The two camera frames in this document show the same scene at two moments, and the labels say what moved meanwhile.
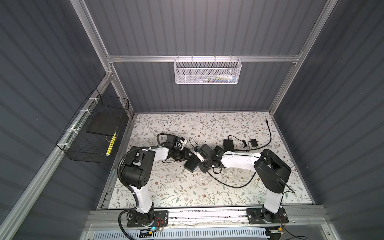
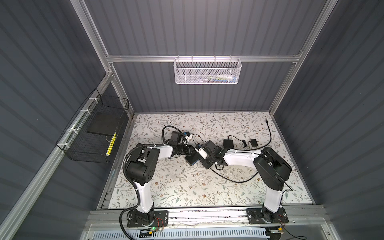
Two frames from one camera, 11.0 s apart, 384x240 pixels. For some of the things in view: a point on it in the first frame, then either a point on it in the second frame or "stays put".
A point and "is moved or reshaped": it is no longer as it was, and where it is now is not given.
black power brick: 192,163 is moved or reshaped
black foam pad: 106,123 stays put
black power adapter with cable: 253,142 stays put
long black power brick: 228,144 stays put
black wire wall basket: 90,138 stays put
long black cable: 245,150 is moved or reshaped
